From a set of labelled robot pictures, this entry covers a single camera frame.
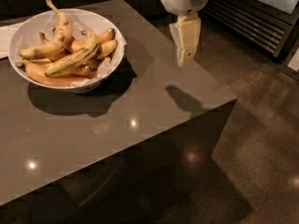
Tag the yellow banana right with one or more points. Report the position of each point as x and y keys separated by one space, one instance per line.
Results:
x=106 y=49

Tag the white paper on table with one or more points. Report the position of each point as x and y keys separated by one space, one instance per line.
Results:
x=6 y=32

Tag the white paper bowl liner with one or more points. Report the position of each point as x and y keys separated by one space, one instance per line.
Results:
x=68 y=49

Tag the large orange banana bottom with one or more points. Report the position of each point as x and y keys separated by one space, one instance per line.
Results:
x=61 y=81

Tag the spotted yellow banana front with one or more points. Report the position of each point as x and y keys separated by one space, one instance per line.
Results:
x=75 y=59

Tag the spotted banana with long stem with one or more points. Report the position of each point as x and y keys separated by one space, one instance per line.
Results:
x=62 y=35

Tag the orange banana upper right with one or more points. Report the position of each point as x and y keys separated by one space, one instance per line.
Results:
x=104 y=37

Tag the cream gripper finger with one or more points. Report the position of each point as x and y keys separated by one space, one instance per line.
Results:
x=186 y=33

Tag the orange banana middle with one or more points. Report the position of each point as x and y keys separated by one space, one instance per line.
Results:
x=34 y=69

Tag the white ceramic bowl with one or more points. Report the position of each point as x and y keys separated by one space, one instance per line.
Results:
x=27 y=36

